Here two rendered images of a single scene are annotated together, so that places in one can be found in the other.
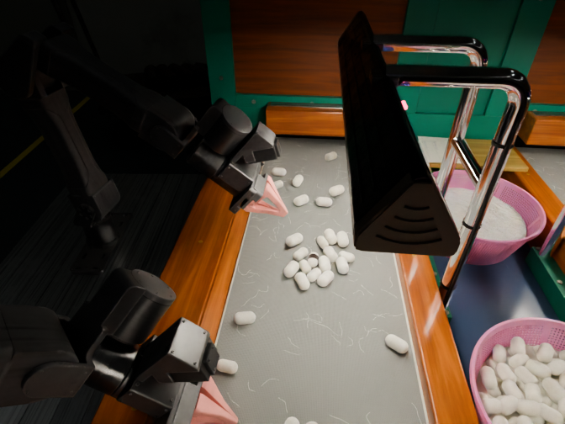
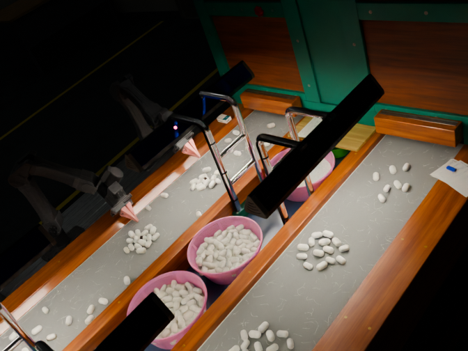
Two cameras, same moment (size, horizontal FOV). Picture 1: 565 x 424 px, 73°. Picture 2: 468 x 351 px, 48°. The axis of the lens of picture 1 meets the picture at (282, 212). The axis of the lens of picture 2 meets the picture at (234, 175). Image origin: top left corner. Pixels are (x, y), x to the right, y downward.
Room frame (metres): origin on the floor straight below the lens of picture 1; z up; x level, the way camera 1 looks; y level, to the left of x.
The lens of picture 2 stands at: (-0.56, -1.47, 1.95)
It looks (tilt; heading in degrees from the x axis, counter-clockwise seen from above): 35 degrees down; 49
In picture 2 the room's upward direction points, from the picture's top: 21 degrees counter-clockwise
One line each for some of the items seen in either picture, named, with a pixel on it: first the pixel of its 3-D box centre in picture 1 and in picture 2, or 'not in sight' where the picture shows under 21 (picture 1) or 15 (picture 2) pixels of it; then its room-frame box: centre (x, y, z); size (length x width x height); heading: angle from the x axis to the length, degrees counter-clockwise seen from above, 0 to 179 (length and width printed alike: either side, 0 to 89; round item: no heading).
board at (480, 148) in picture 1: (451, 152); (331, 131); (0.89, -0.44, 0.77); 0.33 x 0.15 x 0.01; 85
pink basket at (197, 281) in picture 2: not in sight; (171, 313); (-0.04, -0.35, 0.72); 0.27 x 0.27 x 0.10
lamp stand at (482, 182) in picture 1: (407, 192); (221, 155); (0.52, -0.20, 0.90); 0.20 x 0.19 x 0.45; 175
